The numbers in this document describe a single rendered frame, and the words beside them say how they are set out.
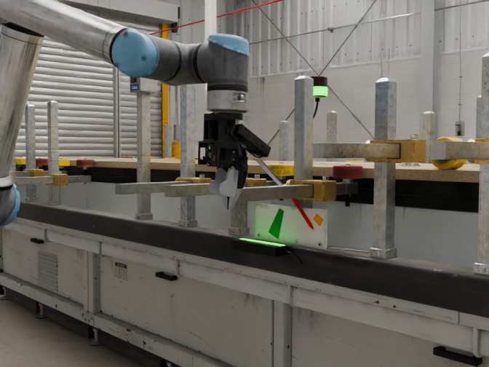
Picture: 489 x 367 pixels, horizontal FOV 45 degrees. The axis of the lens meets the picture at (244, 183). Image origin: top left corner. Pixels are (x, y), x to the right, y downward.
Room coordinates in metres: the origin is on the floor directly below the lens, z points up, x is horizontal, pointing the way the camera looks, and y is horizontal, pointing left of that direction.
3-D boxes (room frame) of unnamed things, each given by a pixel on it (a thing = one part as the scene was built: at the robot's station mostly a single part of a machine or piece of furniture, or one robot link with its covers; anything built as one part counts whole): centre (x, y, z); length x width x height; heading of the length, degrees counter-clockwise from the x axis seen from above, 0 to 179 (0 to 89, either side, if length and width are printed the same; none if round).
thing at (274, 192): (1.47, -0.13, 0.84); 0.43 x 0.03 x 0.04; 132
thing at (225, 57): (1.31, 0.04, 1.14); 0.10 x 0.09 x 0.12; 59
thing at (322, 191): (1.52, -0.17, 0.85); 0.13 x 0.06 x 0.05; 42
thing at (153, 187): (1.84, 0.20, 0.83); 0.43 x 0.03 x 0.04; 132
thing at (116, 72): (4.36, 0.92, 1.25); 0.15 x 0.08 x 1.10; 42
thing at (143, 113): (2.10, 0.36, 0.93); 0.05 x 0.04 x 0.45; 42
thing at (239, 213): (1.72, 0.02, 0.87); 0.03 x 0.03 x 0.48; 42
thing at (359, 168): (1.60, -0.28, 0.85); 0.08 x 0.08 x 0.11
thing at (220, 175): (1.31, 0.06, 0.86); 0.06 x 0.03 x 0.09; 132
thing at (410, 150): (1.34, -0.34, 0.95); 0.13 x 0.06 x 0.05; 42
